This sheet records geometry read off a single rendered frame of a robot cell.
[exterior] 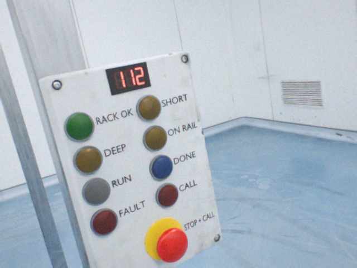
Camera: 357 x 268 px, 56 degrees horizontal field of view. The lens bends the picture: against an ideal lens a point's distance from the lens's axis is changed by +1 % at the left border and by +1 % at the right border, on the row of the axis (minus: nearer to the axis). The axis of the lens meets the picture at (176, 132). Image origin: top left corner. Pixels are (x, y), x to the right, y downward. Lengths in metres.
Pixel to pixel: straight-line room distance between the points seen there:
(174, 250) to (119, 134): 0.15
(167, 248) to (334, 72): 3.23
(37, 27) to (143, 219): 0.25
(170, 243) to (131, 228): 0.05
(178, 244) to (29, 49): 0.27
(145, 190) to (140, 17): 3.73
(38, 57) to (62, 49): 0.03
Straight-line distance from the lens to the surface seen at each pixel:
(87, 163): 0.35
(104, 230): 0.38
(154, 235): 0.41
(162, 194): 0.40
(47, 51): 0.41
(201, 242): 0.46
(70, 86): 0.35
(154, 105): 0.37
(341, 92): 3.52
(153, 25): 4.11
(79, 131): 0.35
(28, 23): 0.41
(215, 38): 4.48
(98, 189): 0.36
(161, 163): 0.39
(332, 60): 3.53
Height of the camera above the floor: 1.10
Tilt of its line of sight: 13 degrees down
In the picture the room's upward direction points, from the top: 11 degrees counter-clockwise
